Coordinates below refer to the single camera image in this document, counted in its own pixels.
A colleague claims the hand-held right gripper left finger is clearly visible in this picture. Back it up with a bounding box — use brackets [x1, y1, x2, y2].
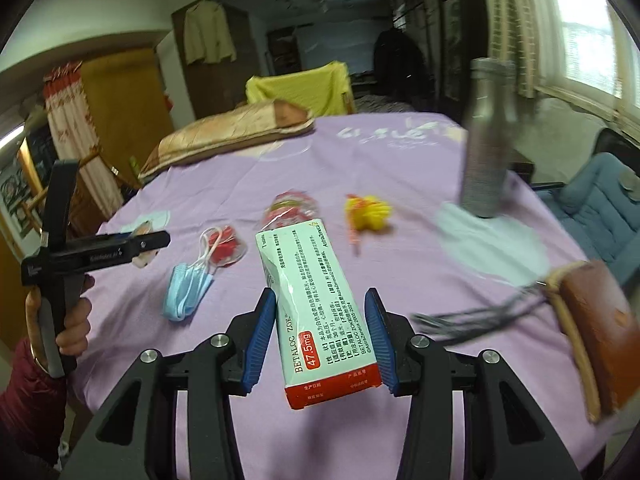
[59, 287, 278, 480]

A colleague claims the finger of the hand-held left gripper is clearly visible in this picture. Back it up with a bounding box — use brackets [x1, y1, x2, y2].
[82, 230, 172, 274]

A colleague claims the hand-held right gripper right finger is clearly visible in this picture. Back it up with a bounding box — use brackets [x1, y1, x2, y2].
[363, 287, 583, 480]

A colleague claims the white and red medicine box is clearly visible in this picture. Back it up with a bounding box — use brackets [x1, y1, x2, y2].
[255, 217, 386, 411]

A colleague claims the clear plastic cup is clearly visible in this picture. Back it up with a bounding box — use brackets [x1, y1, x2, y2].
[200, 226, 248, 267]

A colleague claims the person's left forearm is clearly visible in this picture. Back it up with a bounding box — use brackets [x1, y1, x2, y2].
[0, 337, 68, 466]

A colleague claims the person's left hand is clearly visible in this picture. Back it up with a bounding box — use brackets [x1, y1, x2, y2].
[25, 275, 96, 368]

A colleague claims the blue face mask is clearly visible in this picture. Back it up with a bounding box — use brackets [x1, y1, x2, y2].
[161, 227, 218, 322]

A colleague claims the wooden armchair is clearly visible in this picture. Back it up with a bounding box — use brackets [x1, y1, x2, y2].
[15, 132, 143, 233]

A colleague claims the yellow plastic toy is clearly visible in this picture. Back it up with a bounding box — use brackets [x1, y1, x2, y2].
[345, 194, 393, 256]

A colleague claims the red floral curtain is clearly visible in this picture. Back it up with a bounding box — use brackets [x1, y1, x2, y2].
[42, 61, 123, 211]

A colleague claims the red snack packet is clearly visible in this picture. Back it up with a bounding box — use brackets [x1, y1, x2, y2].
[264, 189, 321, 233]

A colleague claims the light wooden door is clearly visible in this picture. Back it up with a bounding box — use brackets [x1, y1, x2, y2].
[80, 47, 176, 171]

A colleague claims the brown floral pillow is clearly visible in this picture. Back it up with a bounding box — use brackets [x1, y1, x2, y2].
[137, 99, 316, 181]

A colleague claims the purple tablecloth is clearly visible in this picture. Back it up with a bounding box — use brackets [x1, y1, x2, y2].
[65, 112, 601, 480]

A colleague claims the steel bottle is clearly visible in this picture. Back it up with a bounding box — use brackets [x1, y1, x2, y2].
[459, 57, 520, 219]

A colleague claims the brown leather case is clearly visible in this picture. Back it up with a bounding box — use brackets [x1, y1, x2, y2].
[545, 260, 638, 423]

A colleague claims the dark wooden wardrobe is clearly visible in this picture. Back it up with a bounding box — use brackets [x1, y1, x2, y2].
[172, 2, 261, 121]

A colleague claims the beige hanging jacket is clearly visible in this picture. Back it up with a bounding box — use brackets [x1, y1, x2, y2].
[183, 0, 237, 66]

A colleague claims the yellow covered chair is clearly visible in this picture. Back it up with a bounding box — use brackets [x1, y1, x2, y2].
[245, 61, 357, 117]

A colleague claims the blue cushioned office chair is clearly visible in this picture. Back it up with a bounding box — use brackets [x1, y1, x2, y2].
[532, 127, 640, 286]

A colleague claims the black hanging garment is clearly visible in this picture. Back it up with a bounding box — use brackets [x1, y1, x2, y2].
[374, 27, 426, 106]

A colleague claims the dark cabinet with picture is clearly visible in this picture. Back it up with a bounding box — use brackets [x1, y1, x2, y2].
[435, 0, 481, 116]

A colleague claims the checked beige curtain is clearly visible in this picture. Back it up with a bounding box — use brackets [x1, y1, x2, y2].
[477, 0, 538, 98]

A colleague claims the white framed window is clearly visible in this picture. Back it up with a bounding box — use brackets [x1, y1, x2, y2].
[535, 0, 640, 126]

